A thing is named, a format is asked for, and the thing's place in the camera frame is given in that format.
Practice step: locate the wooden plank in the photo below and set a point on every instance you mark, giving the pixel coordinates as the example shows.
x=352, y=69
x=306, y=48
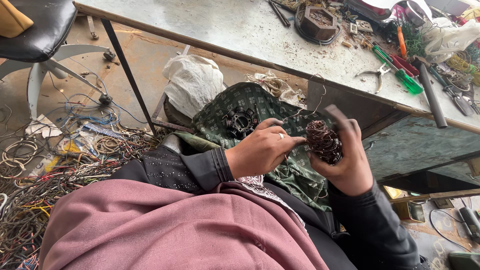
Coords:
x=438, y=195

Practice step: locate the small white switch piece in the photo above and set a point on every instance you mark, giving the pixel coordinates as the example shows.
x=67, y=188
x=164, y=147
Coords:
x=353, y=28

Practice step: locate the green patterned garment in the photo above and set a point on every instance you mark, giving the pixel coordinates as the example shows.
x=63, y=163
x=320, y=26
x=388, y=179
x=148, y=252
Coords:
x=232, y=103

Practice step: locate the pair of black rods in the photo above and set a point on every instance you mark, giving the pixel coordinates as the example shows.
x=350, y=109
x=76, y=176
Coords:
x=280, y=14

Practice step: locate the grey tape roll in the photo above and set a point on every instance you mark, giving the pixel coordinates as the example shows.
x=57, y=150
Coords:
x=414, y=13

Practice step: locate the dark green box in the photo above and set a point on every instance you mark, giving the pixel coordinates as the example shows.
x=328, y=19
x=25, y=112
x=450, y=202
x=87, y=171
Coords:
x=465, y=261

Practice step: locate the white plastic sack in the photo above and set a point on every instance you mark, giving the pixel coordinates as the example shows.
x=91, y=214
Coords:
x=191, y=82

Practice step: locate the white plastic bag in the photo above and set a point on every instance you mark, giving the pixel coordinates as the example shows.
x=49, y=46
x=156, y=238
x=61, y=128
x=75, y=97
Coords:
x=450, y=39

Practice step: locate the dark metal scissors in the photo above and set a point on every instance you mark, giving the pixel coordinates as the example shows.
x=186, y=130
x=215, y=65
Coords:
x=457, y=99

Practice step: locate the white paper scrap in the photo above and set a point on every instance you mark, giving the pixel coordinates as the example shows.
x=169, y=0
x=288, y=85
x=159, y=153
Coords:
x=43, y=127

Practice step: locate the person's left hand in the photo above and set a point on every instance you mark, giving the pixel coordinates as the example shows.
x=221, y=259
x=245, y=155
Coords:
x=258, y=152

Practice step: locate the yellow cushion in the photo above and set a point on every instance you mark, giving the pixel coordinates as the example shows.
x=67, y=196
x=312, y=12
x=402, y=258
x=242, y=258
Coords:
x=13, y=18

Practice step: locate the person's right hand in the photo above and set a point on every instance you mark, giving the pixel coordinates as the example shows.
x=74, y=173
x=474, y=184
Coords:
x=350, y=168

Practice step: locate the black motor stator core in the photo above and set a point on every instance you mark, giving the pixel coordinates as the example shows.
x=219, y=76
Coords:
x=240, y=122

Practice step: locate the black handheld device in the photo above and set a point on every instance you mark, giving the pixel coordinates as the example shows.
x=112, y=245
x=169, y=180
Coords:
x=470, y=223

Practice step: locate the pink shawl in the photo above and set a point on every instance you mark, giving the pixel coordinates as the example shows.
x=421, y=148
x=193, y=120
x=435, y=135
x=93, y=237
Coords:
x=168, y=228

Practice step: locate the brown hexagonal pot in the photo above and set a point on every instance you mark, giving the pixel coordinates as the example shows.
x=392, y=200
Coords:
x=318, y=20

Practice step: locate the white socket plate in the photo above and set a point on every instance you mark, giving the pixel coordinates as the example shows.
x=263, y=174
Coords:
x=364, y=26

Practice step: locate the dark metal table leg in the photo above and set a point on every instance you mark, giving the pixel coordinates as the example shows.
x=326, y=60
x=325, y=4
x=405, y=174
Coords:
x=127, y=75

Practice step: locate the silver pliers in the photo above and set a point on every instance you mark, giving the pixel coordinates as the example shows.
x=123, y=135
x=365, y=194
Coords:
x=379, y=73

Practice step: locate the crumpled beige bag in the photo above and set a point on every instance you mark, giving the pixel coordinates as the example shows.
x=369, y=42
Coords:
x=275, y=86

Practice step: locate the black office chair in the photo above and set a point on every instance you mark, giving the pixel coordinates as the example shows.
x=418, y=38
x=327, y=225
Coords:
x=41, y=33

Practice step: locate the yellow metal tin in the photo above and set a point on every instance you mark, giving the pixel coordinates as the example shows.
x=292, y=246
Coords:
x=410, y=212

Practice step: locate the red and white packet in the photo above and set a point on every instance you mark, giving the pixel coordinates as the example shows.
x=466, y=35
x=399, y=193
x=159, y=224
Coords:
x=369, y=9

